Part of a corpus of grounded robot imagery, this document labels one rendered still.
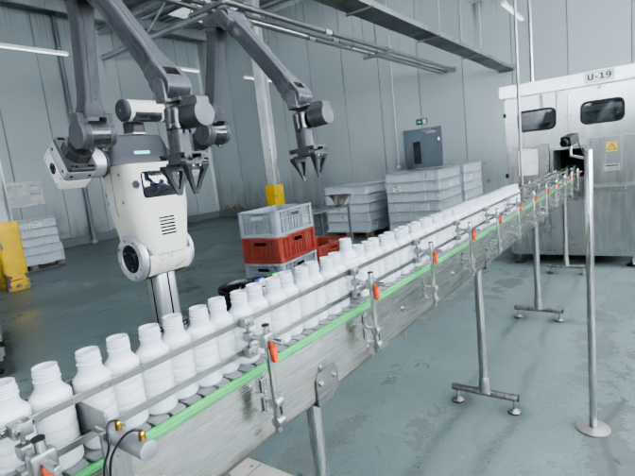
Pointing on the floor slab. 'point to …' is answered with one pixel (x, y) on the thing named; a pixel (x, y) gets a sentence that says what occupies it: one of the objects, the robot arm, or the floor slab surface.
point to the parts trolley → (329, 211)
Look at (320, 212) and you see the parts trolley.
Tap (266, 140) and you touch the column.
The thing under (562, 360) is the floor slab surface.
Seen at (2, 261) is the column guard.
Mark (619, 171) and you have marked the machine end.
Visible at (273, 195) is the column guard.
